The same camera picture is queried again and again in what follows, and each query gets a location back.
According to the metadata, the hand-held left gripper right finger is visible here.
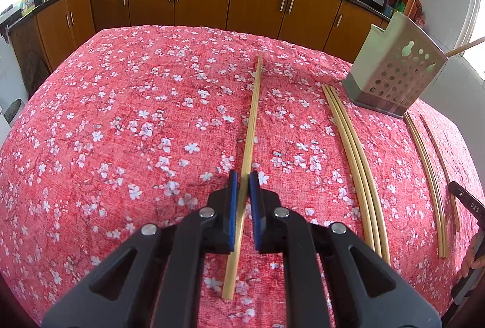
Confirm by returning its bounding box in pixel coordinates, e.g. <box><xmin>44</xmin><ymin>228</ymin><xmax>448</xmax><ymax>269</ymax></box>
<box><xmin>248</xmin><ymin>171</ymin><xmax>442</xmax><ymax>328</ymax></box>

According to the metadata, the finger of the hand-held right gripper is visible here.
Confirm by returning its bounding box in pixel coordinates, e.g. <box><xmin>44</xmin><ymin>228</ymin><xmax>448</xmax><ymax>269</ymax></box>
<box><xmin>448</xmin><ymin>181</ymin><xmax>485</xmax><ymax>228</ymax></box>

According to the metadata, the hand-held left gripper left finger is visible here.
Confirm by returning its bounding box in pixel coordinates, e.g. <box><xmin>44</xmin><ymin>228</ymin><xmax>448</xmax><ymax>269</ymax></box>
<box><xmin>42</xmin><ymin>171</ymin><xmax>239</xmax><ymax>328</ymax></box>

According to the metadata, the perforated green chopstick holder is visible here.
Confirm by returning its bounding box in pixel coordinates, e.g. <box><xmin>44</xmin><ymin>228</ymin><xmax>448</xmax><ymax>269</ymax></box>
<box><xmin>343</xmin><ymin>12</ymin><xmax>450</xmax><ymax>119</ymax></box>

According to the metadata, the person's right hand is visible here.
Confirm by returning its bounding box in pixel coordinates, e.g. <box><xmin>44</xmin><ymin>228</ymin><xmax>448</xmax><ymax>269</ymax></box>
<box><xmin>456</xmin><ymin>231</ymin><xmax>485</xmax><ymax>280</ymax></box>

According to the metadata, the red floral tablecloth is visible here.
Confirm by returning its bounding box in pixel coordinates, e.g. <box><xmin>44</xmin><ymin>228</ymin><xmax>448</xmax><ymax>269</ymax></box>
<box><xmin>0</xmin><ymin>25</ymin><xmax>485</xmax><ymax>328</ymax></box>

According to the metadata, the large window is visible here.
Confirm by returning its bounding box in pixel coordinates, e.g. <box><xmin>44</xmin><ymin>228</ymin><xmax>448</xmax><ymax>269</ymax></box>
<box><xmin>460</xmin><ymin>0</ymin><xmax>485</xmax><ymax>82</ymax></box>

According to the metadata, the white appliance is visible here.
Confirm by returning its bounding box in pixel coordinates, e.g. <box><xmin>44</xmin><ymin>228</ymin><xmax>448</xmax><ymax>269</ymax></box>
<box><xmin>0</xmin><ymin>40</ymin><xmax>31</xmax><ymax>139</ymax></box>

